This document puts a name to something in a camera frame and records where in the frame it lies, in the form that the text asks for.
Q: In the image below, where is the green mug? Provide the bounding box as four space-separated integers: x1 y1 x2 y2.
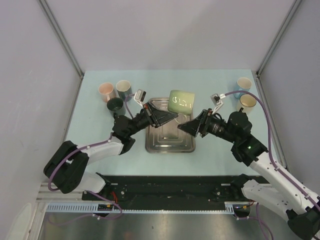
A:
167 89 195 116

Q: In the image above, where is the pink mug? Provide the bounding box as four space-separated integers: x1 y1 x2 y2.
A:
98 82 117 103

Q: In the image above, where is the aluminium frame post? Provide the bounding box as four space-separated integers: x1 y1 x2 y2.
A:
37 0 84 80
255 0 304 79

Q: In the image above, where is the white cable duct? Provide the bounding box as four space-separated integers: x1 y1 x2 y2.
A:
45 202 249 215

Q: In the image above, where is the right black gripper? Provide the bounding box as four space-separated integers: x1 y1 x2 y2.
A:
177 108 238 144

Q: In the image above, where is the right aluminium frame post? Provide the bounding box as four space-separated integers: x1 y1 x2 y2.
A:
255 0 304 79

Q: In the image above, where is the light blue mug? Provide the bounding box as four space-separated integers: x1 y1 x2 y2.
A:
234 77 252 92

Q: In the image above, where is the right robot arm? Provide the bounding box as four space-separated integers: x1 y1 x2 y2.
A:
178 108 320 240

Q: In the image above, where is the dark teal mug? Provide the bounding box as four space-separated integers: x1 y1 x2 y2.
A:
115 80 132 101

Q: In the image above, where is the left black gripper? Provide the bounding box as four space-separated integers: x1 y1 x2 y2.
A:
127 101 178 137

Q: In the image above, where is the black mug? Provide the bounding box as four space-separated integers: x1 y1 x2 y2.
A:
106 97 126 117

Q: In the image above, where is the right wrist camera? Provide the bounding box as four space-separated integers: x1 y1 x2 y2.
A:
210 93 226 114

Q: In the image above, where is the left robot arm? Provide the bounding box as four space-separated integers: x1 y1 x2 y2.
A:
43 102 178 200

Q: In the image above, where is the left aluminium frame post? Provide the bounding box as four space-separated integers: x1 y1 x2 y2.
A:
37 0 84 80

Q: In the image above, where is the steel tray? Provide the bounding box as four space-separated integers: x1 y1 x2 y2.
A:
145 96 196 153

